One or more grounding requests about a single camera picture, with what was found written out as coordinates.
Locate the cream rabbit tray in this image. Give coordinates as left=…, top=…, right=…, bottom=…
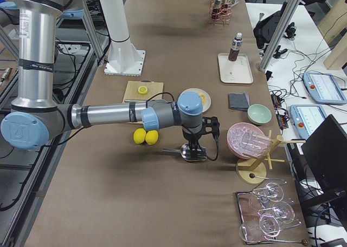
left=217, top=53, right=253, bottom=85

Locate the folded grey cloth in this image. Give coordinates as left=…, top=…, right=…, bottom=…
left=228, top=93, right=249, bottom=111

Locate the teach pendant blue near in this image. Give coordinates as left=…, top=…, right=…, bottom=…
left=290, top=105, right=327, bottom=139

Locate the half lemon slice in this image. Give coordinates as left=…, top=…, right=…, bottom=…
left=138, top=86, right=149, bottom=95

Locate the clear wine glass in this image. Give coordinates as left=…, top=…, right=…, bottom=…
left=251, top=179, right=287, bottom=203
left=257, top=201, right=295, bottom=224
left=238, top=213, right=302, bottom=244

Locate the black monitor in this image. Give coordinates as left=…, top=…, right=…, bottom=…
left=301, top=114, right=346, bottom=191

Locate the teach pendant blue far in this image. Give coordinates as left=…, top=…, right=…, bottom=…
left=303, top=71, right=346, bottom=105

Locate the teach pendant blue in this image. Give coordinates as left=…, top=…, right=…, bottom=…
left=303, top=71, right=346, bottom=105
left=290, top=105, right=327, bottom=139

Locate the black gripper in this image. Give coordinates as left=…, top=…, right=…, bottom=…
left=182, top=127, right=199, bottom=148

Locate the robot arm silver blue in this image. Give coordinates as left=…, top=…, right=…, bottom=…
left=1, top=0, right=207, bottom=158

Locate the copper wire bottle rack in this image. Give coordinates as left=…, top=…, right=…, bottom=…
left=209, top=0, right=238, bottom=25

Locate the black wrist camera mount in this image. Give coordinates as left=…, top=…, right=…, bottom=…
left=202, top=116, right=220, bottom=139

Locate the tea bottle in rack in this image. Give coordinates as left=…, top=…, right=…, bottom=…
left=211, top=0, right=222, bottom=20

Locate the wooden cup tree stand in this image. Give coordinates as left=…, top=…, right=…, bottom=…
left=236, top=131, right=306, bottom=185

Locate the grey round plate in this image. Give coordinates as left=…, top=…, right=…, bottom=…
left=181, top=88, right=211, bottom=112

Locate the tea bottle on tray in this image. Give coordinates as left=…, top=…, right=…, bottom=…
left=228, top=32, right=242, bottom=62

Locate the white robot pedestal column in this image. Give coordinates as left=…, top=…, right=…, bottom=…
left=100, top=0, right=145, bottom=76

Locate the aluminium frame post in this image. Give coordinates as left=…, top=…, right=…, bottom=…
left=259, top=0, right=300, bottom=72

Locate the bamboo cutting board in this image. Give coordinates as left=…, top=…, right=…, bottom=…
left=123, top=81, right=164, bottom=102

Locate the mint green bowl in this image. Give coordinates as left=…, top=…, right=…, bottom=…
left=247, top=104, right=272, bottom=125

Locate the pink bowl of ice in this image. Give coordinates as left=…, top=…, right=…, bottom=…
left=227, top=122, right=270, bottom=159

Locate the black mirrored tray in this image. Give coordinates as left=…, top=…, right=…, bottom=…
left=235, top=191, right=272, bottom=245

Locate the steel ice scoop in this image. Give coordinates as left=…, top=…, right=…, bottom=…
left=162, top=143, right=207, bottom=162

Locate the yellow lemon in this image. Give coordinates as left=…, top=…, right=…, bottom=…
left=145, top=130, right=159, bottom=145
left=133, top=128, right=147, bottom=145

